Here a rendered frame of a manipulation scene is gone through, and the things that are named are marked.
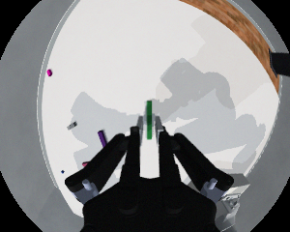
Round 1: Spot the purple rod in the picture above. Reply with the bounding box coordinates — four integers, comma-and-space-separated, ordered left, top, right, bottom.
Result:
98, 130, 107, 147

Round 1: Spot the green rod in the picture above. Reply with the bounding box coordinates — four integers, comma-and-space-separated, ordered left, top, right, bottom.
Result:
147, 101, 152, 139

